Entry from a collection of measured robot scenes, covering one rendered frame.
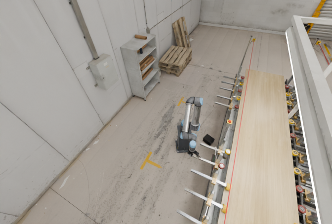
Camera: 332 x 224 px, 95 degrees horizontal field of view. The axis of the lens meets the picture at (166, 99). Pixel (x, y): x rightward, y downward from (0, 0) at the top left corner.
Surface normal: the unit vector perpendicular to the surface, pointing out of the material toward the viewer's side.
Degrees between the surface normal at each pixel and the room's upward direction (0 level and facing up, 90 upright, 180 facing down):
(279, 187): 0
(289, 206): 0
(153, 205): 0
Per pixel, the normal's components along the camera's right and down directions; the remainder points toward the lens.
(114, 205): -0.04, -0.70
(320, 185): -0.81, -0.59
